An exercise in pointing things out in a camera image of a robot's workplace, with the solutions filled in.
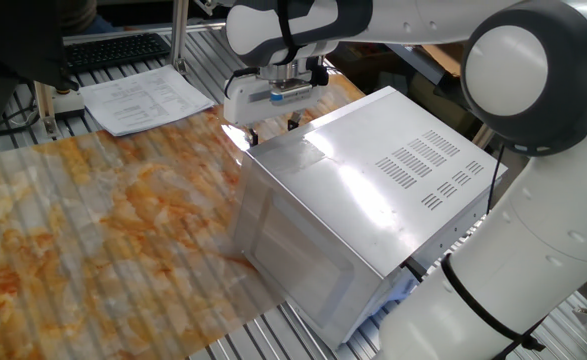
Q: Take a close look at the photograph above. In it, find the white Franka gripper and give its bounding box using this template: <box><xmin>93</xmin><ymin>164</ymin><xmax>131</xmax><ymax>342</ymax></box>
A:
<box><xmin>222</xmin><ymin>73</ymin><xmax>330</xmax><ymax>148</ymax></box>

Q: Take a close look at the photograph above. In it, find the silver microwave oven body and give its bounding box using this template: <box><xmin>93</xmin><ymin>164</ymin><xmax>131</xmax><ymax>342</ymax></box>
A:
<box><xmin>230</xmin><ymin>85</ymin><xmax>508</xmax><ymax>351</ymax></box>

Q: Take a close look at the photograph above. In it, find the white printed paper sheet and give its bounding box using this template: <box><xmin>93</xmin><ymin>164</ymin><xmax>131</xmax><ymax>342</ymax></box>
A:
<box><xmin>79</xmin><ymin>64</ymin><xmax>217</xmax><ymax>138</ymax></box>

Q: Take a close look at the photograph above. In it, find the black computer keyboard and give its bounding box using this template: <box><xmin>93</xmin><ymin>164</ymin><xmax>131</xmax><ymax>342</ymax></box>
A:
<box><xmin>64</xmin><ymin>32</ymin><xmax>172</xmax><ymax>74</ymax></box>

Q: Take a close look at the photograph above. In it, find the brown cardboard box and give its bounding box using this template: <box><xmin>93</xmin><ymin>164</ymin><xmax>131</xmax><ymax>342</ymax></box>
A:
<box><xmin>420</xmin><ymin>43</ymin><xmax>467</xmax><ymax>76</ymax></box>

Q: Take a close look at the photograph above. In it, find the orange marble pattern mat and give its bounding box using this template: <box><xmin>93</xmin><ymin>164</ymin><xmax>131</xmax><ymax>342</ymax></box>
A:
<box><xmin>0</xmin><ymin>74</ymin><xmax>367</xmax><ymax>360</ymax></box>

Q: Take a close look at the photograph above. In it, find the white base block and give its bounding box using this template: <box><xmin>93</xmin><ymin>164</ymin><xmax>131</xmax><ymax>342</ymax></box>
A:
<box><xmin>51</xmin><ymin>88</ymin><xmax>86</xmax><ymax>120</ymax></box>

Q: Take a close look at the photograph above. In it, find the beige table leg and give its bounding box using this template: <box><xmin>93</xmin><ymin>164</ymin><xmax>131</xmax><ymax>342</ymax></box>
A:
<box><xmin>471</xmin><ymin>122</ymin><xmax>497</xmax><ymax>150</ymax></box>

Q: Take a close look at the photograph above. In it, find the person in dark clothes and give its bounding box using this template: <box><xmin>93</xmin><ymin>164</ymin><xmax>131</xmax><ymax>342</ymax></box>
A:
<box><xmin>58</xmin><ymin>0</ymin><xmax>120</xmax><ymax>36</ymax></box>

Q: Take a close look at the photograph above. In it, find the black monitor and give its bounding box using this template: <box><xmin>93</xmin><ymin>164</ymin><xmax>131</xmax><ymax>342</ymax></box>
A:
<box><xmin>0</xmin><ymin>0</ymin><xmax>80</xmax><ymax>126</ymax></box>

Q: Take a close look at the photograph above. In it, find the silver wrist mount bracket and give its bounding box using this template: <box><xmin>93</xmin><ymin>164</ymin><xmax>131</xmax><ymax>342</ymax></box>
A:
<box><xmin>267</xmin><ymin>79</ymin><xmax>317</xmax><ymax>107</ymax></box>

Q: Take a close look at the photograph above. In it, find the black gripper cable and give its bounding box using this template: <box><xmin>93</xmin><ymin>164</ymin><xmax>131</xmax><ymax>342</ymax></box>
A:
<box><xmin>222</xmin><ymin>67</ymin><xmax>259</xmax><ymax>99</ymax></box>

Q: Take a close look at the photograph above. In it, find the aluminium profile upright post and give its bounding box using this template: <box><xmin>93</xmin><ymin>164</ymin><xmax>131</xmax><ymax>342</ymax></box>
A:
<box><xmin>169</xmin><ymin>0</ymin><xmax>190</xmax><ymax>75</ymax></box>

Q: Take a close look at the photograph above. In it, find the aluminium profile horizontal rail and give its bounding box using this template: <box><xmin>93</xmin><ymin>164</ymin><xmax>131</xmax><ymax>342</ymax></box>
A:
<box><xmin>62</xmin><ymin>19</ymin><xmax>229</xmax><ymax>47</ymax></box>

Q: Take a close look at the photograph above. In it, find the thin black cable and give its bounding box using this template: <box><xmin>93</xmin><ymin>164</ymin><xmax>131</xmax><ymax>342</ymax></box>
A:
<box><xmin>485</xmin><ymin>143</ymin><xmax>506</xmax><ymax>217</ymax></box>

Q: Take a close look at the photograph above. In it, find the short aluminium profile post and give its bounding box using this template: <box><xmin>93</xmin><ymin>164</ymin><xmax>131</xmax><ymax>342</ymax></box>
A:
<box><xmin>34</xmin><ymin>82</ymin><xmax>58</xmax><ymax>140</ymax></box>

